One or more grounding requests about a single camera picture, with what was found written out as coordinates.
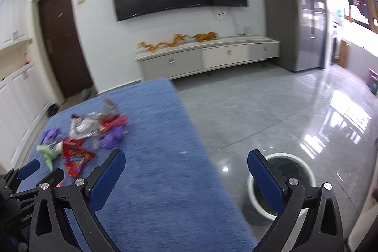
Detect golden dragon ornament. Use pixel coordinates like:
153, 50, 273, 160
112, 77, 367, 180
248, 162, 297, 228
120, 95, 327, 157
137, 31, 219, 52

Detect green paper trash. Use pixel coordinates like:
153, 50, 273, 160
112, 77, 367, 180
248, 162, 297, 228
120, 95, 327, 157
36, 141, 63, 171

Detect red snack wrapper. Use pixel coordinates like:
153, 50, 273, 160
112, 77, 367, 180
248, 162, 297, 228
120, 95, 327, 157
61, 138, 96, 179

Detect dark brown door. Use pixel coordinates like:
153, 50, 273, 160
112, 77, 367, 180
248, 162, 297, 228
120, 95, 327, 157
38, 0, 93, 98

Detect white grey TV cabinet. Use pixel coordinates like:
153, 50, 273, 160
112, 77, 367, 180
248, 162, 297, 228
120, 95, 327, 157
135, 36, 281, 81

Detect white shoe cabinet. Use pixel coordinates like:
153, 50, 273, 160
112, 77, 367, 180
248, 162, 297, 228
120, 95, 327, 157
1, 62, 51, 170

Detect silver foil wrapper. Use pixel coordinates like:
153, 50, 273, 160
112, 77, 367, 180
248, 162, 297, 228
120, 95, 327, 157
69, 98, 119, 139

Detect grey tall wardrobe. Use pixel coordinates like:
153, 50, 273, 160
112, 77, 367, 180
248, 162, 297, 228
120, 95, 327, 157
265, 0, 327, 72

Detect white trash bin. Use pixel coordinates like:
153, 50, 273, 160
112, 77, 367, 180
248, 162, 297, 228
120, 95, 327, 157
247, 150, 316, 221

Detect purple storage box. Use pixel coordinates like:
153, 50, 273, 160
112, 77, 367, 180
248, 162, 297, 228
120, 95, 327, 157
366, 69, 378, 96

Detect purple wrapper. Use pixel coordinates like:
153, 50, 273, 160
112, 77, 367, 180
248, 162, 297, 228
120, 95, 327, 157
39, 127, 67, 145
99, 126, 128, 150

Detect shoes by door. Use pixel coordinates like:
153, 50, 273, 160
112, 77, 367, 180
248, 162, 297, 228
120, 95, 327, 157
47, 104, 60, 117

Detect pink red snack bag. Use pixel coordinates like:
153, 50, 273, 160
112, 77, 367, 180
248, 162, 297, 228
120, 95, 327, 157
100, 114, 128, 133

